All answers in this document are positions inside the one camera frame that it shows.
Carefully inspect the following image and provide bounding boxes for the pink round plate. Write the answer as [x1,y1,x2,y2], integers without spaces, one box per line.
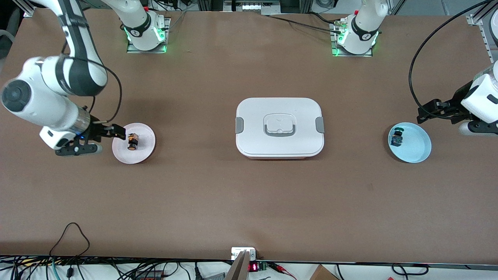
[112,123,156,164]

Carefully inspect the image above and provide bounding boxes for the light blue round plate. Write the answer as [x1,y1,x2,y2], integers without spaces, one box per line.
[388,122,432,163]

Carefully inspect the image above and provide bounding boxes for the aluminium profile with holes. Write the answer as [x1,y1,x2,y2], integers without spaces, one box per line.
[466,0,498,63]

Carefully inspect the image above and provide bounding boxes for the plain aluminium profile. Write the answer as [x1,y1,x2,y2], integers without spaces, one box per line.
[12,0,43,18]

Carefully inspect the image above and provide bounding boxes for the grey aluminium beam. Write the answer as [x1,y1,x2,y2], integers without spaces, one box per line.
[226,251,251,280]

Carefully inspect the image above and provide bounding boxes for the brown cardboard piece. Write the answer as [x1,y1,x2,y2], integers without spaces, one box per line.
[309,264,339,280]

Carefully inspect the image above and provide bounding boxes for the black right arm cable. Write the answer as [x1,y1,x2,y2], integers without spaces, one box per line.
[60,41,123,125]

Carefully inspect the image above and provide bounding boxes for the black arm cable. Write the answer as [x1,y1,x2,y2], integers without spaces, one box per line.
[409,0,494,115]
[60,41,123,125]

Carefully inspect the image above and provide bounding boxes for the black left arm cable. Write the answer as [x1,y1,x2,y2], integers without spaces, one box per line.
[409,0,494,115]

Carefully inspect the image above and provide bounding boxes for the green push button switch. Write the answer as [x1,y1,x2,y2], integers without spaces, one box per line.
[390,127,405,147]

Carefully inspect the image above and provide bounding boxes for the black looped cable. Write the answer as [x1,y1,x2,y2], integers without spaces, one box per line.
[49,222,91,258]

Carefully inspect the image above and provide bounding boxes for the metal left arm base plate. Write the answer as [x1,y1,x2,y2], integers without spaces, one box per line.
[331,23,373,58]

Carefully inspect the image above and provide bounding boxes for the white lunch box grey handle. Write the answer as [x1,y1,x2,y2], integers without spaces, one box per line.
[235,97,325,159]

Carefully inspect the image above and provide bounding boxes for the black cable across table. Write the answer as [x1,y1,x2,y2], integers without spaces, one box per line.
[268,12,342,35]

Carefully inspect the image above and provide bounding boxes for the black oval cable loop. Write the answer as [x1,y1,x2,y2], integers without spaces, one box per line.
[391,263,429,276]

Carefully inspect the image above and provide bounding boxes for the white metal bracket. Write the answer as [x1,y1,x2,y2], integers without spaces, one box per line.
[231,247,256,260]

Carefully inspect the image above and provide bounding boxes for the aluminium frame with light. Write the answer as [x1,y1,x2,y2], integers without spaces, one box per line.
[223,0,281,13]

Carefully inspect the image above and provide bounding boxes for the red wires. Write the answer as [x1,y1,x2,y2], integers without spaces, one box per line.
[270,262,297,280]

